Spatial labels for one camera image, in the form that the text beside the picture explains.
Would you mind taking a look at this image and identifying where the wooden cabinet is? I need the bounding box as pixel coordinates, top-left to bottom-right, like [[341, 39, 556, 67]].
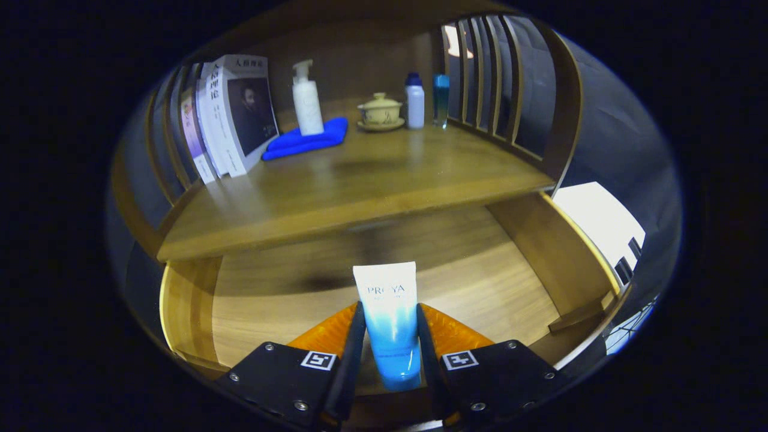
[[111, 0, 586, 265]]

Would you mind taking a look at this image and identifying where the yellow lidded teacup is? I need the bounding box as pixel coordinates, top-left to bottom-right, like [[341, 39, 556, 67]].
[[358, 92, 403, 124]]

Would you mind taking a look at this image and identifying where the wooden countertop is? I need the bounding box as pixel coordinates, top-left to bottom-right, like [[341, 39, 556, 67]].
[[157, 117, 556, 262]]

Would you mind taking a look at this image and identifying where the thin white book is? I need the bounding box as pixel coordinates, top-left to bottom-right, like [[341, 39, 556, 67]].
[[196, 62, 230, 179]]

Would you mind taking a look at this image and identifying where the white grey appliance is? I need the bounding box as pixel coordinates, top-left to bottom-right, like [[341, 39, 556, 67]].
[[552, 182, 647, 286]]

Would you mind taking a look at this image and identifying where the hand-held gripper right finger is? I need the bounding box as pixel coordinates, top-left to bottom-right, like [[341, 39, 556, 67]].
[[416, 303, 571, 428]]

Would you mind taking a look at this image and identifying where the purple book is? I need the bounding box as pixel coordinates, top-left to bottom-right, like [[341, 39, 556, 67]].
[[180, 87, 217, 184]]

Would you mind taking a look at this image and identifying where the white bottle with blue cap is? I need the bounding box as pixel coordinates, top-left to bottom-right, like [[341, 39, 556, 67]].
[[405, 73, 425, 130]]

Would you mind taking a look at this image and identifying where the blue folded cloth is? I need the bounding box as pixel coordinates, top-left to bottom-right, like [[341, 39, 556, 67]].
[[262, 116, 349, 161]]

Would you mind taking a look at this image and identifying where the yellow saucer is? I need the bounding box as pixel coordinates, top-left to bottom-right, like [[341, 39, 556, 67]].
[[357, 118, 406, 132]]

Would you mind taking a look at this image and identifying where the wooden drawer with black knob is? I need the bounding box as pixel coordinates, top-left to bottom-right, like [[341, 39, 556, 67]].
[[159, 192, 631, 415]]

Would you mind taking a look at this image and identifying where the teal bottle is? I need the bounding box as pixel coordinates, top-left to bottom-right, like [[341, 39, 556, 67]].
[[433, 74, 450, 129]]

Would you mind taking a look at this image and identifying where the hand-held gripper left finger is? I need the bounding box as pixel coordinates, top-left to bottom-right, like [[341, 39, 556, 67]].
[[213, 301, 368, 430]]

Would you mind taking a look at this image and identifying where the white pump bottle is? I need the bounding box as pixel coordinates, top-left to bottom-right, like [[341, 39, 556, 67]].
[[292, 59, 325, 136]]

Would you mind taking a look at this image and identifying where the blue white cosmetic tube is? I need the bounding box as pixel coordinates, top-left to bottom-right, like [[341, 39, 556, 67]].
[[352, 261, 422, 392]]

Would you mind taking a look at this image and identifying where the white book with portrait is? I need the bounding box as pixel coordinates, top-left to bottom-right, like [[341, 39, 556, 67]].
[[205, 54, 280, 178]]

